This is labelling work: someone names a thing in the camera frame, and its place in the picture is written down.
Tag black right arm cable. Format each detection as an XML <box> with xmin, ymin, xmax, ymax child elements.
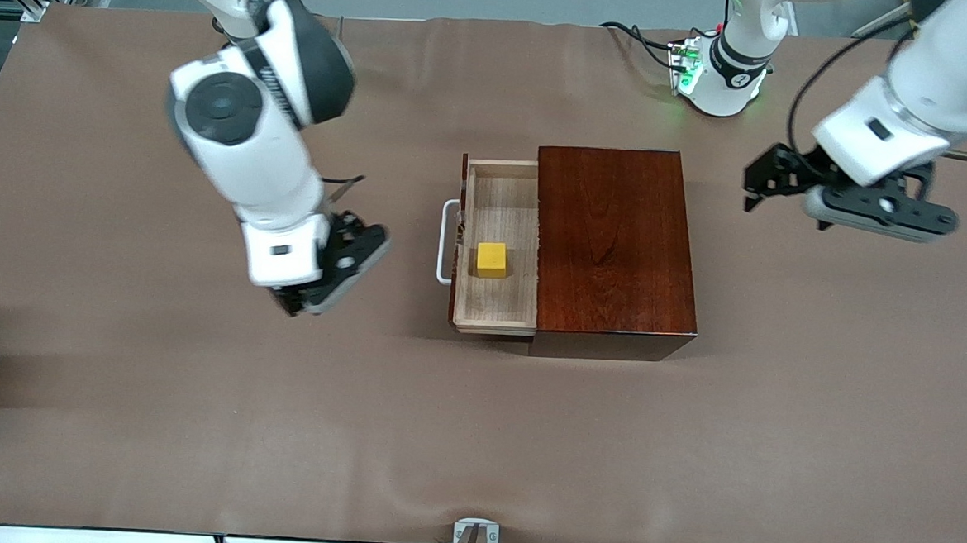
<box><xmin>320</xmin><ymin>172</ymin><xmax>366</xmax><ymax>210</ymax></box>

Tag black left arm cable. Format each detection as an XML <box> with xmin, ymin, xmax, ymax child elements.
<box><xmin>785</xmin><ymin>27</ymin><xmax>919</xmax><ymax>162</ymax></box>

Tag brown table cloth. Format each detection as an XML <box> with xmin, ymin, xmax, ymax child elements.
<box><xmin>0</xmin><ymin>0</ymin><xmax>967</xmax><ymax>543</ymax></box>

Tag black base cables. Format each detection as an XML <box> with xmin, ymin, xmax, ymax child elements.
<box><xmin>598</xmin><ymin>21</ymin><xmax>689</xmax><ymax>73</ymax></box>

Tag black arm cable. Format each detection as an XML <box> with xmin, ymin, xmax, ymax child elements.
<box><xmin>320</xmin><ymin>172</ymin><xmax>366</xmax><ymax>210</ymax></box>
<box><xmin>785</xmin><ymin>27</ymin><xmax>919</xmax><ymax>162</ymax></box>

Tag dark wooden drawer cabinet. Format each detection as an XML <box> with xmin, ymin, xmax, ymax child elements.
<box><xmin>526</xmin><ymin>144</ymin><xmax>708</xmax><ymax>366</ymax></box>

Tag wooden drawer with white handle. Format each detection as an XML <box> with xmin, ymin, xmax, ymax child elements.
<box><xmin>433</xmin><ymin>154</ymin><xmax>546</xmax><ymax>339</ymax></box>

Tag yellow wooden block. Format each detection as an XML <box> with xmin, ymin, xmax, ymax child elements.
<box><xmin>475</xmin><ymin>241</ymin><xmax>510</xmax><ymax>281</ymax></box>

